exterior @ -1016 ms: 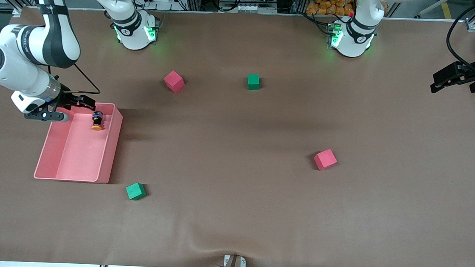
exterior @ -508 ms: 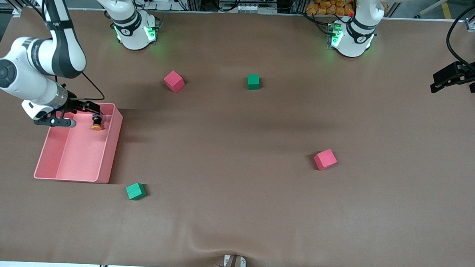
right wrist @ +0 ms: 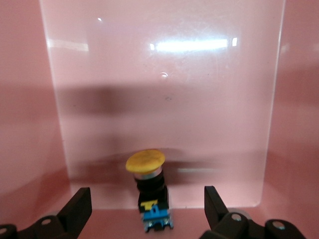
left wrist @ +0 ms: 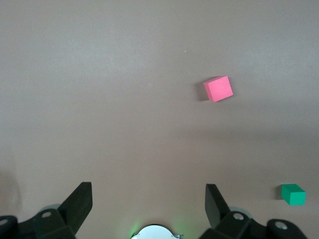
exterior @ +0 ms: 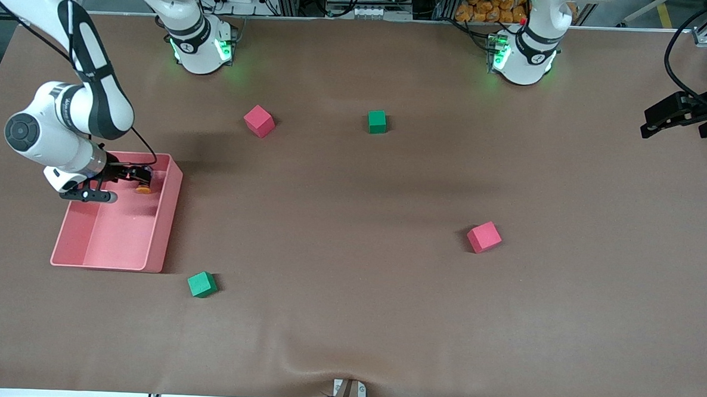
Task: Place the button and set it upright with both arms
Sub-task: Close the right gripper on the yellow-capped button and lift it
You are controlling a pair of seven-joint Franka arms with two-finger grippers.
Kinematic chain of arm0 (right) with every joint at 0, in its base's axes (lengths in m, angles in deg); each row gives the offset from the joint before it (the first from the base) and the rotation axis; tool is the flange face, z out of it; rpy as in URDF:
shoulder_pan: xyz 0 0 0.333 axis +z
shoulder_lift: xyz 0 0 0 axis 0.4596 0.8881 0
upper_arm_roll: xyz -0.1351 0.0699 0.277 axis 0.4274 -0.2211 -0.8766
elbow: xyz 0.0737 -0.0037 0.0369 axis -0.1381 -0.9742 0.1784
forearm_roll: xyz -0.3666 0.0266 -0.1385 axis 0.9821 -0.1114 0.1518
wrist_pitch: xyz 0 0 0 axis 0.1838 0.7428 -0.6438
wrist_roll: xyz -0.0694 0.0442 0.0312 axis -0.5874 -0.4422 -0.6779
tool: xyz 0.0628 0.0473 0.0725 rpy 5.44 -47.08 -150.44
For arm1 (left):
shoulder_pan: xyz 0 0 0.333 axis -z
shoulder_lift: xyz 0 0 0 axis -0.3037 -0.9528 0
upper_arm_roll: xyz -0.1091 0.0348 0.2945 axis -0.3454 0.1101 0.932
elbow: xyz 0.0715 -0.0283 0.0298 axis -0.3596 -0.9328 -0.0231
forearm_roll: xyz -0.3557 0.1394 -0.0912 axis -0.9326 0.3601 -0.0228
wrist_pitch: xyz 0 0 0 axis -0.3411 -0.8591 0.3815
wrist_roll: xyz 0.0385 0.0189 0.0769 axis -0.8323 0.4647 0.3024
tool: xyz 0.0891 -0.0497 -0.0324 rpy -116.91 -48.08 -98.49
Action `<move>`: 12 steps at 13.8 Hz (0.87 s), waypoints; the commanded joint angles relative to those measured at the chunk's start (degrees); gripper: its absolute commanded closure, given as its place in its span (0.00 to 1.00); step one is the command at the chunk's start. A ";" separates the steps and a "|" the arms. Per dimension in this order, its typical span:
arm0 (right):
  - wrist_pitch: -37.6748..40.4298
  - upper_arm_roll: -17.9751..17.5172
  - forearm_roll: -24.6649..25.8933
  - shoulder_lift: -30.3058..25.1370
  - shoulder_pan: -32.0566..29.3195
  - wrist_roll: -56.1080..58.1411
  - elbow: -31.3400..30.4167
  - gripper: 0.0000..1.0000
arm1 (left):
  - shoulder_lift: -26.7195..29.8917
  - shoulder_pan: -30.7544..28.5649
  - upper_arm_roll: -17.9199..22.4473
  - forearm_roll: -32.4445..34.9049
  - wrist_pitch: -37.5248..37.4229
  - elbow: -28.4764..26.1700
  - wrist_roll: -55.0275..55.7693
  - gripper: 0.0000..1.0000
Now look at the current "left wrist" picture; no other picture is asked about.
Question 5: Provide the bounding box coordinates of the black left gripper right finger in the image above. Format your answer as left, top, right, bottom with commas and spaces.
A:
200, 183, 309, 239

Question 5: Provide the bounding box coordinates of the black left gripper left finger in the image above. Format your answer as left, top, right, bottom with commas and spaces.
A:
0, 181, 93, 239

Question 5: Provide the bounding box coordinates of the green foam cube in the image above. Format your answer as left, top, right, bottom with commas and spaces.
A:
281, 183, 306, 206

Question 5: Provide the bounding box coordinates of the brown table cloth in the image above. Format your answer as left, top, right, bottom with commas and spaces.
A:
0, 0, 319, 239

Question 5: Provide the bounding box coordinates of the red foam cube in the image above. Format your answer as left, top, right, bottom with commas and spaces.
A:
203, 75, 234, 103

